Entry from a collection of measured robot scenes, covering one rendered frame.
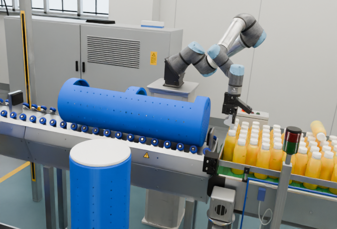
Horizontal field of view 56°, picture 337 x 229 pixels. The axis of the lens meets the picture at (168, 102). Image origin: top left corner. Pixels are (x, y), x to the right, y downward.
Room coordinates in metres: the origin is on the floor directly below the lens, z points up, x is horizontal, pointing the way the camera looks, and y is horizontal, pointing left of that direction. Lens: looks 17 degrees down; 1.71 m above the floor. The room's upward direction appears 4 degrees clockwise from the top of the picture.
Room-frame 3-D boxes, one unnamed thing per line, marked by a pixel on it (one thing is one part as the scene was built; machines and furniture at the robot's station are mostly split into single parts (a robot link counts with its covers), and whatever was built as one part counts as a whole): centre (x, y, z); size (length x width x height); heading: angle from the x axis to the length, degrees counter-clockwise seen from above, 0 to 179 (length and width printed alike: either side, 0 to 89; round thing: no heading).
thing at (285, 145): (1.22, -0.52, 1.18); 0.06 x 0.06 x 0.05
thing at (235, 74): (1.68, -0.35, 1.37); 0.09 x 0.08 x 0.11; 5
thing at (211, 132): (1.67, -0.25, 0.99); 0.10 x 0.02 x 0.12; 164
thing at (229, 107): (1.68, -0.35, 1.21); 0.09 x 0.08 x 0.12; 74
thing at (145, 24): (3.66, 0.24, 1.48); 0.24 x 0.12 x 0.08; 82
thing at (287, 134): (1.22, -0.52, 1.23); 0.06 x 0.06 x 0.04
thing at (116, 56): (3.92, 0.99, 0.72); 2.15 x 0.54 x 1.45; 74
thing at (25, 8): (2.40, 1.09, 0.85); 0.06 x 0.06 x 1.70; 74
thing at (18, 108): (2.04, 1.03, 1.00); 0.10 x 0.04 x 0.15; 164
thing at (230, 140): (1.60, -0.36, 0.98); 0.07 x 0.07 x 0.17
